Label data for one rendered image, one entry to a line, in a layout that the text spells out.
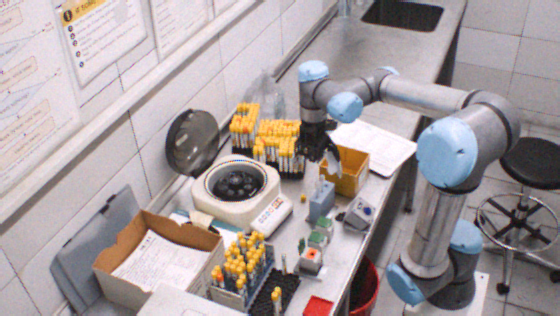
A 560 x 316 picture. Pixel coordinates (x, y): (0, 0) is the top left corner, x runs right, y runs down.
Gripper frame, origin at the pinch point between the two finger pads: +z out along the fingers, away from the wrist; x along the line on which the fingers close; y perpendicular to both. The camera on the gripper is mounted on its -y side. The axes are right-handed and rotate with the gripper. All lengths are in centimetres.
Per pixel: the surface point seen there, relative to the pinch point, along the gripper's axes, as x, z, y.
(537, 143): 61, 44, -106
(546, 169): 67, 43, -89
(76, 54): -48, -44, 33
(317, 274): 10.0, 19.0, 21.0
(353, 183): 6.1, 14.2, -14.1
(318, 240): 6.5, 14.2, 13.0
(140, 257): -37, 15, 42
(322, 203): 2.0, 12.0, 0.7
